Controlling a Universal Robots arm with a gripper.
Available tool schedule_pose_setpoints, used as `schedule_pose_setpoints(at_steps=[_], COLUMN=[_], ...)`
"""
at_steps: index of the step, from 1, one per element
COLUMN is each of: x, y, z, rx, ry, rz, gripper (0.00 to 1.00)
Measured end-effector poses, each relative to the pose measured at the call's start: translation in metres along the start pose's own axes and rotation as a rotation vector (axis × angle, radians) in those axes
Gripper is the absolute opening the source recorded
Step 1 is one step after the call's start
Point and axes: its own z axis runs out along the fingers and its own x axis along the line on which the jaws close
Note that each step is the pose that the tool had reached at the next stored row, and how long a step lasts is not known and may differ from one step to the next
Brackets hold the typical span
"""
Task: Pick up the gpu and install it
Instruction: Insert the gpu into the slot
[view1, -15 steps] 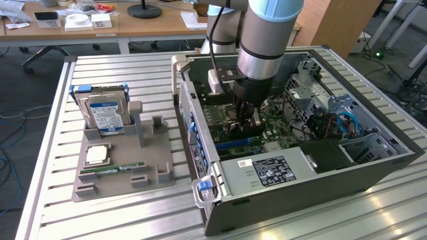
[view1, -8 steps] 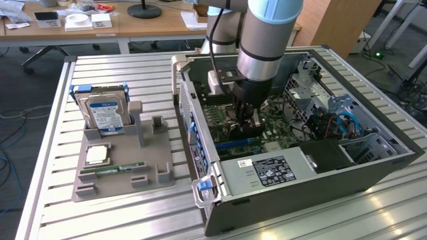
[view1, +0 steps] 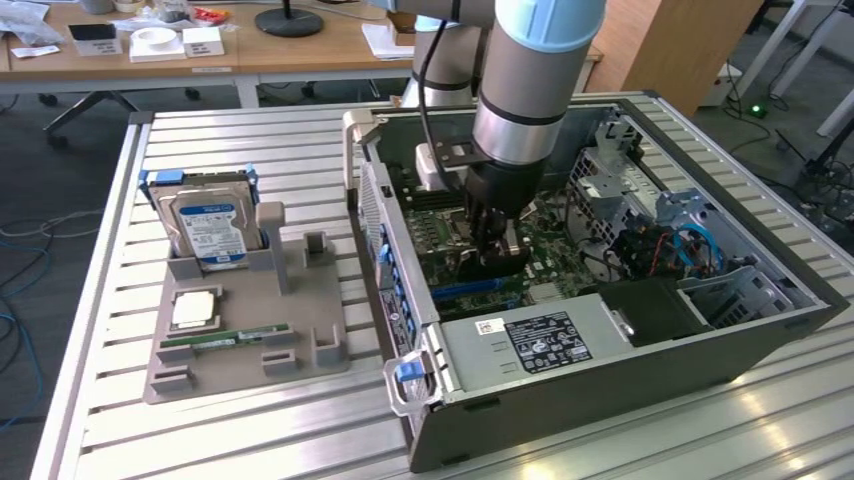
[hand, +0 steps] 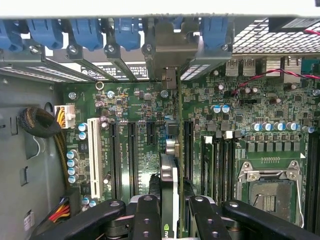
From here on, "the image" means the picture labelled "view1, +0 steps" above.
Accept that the blue floor cable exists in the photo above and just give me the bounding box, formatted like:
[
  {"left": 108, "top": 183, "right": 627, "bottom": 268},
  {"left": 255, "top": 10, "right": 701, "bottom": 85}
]
[{"left": 0, "top": 239, "right": 54, "bottom": 431}]

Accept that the green RAM stick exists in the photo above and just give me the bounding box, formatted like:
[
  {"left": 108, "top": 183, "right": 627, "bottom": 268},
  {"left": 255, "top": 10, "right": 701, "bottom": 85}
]
[{"left": 162, "top": 324, "right": 291, "bottom": 350}]

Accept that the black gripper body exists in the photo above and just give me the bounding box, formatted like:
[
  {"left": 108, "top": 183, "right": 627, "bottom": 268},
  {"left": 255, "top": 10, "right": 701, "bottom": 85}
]
[{"left": 465, "top": 159, "right": 546, "bottom": 221}]

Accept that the CPU socket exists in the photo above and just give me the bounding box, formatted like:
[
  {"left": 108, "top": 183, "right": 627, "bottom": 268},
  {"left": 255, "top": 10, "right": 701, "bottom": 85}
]
[{"left": 445, "top": 205, "right": 473, "bottom": 244}]

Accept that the white tape roll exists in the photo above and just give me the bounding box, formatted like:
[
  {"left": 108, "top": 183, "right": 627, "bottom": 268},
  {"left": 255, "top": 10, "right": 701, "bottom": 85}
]
[{"left": 130, "top": 27, "right": 178, "bottom": 51}]

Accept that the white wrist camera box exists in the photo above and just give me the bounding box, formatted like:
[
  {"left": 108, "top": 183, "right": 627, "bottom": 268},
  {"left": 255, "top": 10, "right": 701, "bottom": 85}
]
[{"left": 414, "top": 143, "right": 469, "bottom": 192}]

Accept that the grey plastic parts rack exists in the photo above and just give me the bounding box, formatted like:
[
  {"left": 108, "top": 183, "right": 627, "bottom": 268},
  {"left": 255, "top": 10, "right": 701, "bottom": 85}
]
[{"left": 142, "top": 201, "right": 352, "bottom": 407}]

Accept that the silver chipset heat sink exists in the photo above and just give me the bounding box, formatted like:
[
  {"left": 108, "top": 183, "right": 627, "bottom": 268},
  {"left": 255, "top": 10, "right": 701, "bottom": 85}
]
[{"left": 525, "top": 284, "right": 570, "bottom": 304}]

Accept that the black lamp base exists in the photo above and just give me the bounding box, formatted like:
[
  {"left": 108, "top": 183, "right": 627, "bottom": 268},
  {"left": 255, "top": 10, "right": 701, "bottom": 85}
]
[{"left": 254, "top": 0, "right": 327, "bottom": 38}]

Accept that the blue wire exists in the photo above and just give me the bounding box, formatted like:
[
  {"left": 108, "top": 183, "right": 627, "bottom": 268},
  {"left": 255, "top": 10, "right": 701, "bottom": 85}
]
[{"left": 669, "top": 224, "right": 727, "bottom": 279}]

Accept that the blue expansion slot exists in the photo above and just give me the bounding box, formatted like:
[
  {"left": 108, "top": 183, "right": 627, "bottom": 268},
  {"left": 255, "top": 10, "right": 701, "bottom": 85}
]
[{"left": 431, "top": 278, "right": 510, "bottom": 302}]

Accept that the white box with black top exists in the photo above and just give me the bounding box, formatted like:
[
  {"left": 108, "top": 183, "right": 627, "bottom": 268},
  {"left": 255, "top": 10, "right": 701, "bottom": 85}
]
[{"left": 68, "top": 23, "right": 124, "bottom": 57}]

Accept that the open grey PC case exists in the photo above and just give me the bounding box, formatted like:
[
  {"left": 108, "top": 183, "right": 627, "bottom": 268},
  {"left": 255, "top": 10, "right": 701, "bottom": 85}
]
[{"left": 340, "top": 96, "right": 853, "bottom": 474}]

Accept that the green motherboard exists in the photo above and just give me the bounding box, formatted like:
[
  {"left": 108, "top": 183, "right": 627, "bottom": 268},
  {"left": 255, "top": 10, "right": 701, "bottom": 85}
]
[{"left": 398, "top": 169, "right": 602, "bottom": 322}]

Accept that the black wheeled desk leg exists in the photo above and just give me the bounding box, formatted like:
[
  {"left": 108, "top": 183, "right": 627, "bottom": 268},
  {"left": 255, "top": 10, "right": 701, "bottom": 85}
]
[{"left": 43, "top": 88, "right": 202, "bottom": 149}]

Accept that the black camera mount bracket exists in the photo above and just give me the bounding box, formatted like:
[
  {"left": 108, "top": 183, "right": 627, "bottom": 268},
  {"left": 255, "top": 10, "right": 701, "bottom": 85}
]
[{"left": 433, "top": 139, "right": 493, "bottom": 169}]

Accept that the flat white box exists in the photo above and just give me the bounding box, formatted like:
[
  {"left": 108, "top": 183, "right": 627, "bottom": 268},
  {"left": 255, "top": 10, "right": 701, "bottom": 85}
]
[{"left": 127, "top": 42, "right": 190, "bottom": 65}]

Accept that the silver CPU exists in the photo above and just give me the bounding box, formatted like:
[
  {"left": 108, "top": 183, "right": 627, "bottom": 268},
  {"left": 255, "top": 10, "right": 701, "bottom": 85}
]
[{"left": 170, "top": 293, "right": 219, "bottom": 331}]

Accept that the grey power supply unit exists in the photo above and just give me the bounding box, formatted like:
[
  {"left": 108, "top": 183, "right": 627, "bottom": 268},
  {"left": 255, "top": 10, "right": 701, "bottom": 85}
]
[{"left": 437, "top": 293, "right": 634, "bottom": 392}]

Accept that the slotted metal disk bay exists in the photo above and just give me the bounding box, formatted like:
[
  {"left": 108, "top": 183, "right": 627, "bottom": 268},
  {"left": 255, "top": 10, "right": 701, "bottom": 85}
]
[{"left": 677, "top": 264, "right": 800, "bottom": 331}]

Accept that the perforated metal disk bay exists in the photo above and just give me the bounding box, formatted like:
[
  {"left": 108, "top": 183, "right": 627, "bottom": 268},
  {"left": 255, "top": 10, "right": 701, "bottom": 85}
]
[{"left": 566, "top": 144, "right": 669, "bottom": 236}]

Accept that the wooden cabinet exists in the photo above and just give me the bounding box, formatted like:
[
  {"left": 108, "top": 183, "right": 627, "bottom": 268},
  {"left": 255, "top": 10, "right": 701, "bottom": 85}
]
[{"left": 586, "top": 0, "right": 766, "bottom": 117}]

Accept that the white desk frame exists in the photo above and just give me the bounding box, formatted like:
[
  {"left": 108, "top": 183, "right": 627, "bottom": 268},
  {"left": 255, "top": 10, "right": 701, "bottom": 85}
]
[{"left": 726, "top": 0, "right": 854, "bottom": 139}]

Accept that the white floor cable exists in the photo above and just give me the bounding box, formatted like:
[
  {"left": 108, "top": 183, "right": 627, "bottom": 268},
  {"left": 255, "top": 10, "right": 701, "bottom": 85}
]
[{"left": 0, "top": 209, "right": 106, "bottom": 240}]

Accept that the clear plastic bag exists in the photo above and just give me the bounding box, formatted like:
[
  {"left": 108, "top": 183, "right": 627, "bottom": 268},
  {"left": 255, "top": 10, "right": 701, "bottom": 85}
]
[{"left": 0, "top": 1, "right": 67, "bottom": 47}]

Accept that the small white box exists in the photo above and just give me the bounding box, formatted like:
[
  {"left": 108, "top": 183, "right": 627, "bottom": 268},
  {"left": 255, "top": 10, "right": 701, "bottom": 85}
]
[{"left": 180, "top": 26, "right": 226, "bottom": 59}]

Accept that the stack of white papers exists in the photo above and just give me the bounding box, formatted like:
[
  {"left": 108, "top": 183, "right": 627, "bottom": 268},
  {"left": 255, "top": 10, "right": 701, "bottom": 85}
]
[{"left": 360, "top": 22, "right": 419, "bottom": 61}]

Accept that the hard disk in blue caddy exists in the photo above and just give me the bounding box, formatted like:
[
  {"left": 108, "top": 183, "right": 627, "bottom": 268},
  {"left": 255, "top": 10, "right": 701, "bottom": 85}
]
[{"left": 135, "top": 163, "right": 263, "bottom": 275}]

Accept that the black power connector cluster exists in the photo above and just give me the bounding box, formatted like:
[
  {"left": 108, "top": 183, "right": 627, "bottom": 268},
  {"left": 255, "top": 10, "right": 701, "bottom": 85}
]
[{"left": 607, "top": 228, "right": 662, "bottom": 277}]

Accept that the brown cardboard box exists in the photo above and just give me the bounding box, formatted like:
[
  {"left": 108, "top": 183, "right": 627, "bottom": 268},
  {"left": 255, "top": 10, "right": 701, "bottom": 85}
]
[{"left": 387, "top": 10, "right": 421, "bottom": 35}]

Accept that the wooden desk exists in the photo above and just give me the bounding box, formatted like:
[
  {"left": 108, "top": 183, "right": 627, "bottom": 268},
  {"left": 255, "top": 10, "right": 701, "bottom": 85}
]
[{"left": 0, "top": 0, "right": 606, "bottom": 109}]

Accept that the black camera cable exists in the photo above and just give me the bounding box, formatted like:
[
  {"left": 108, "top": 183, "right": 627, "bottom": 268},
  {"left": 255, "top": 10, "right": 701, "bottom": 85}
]
[{"left": 417, "top": 0, "right": 463, "bottom": 192}]

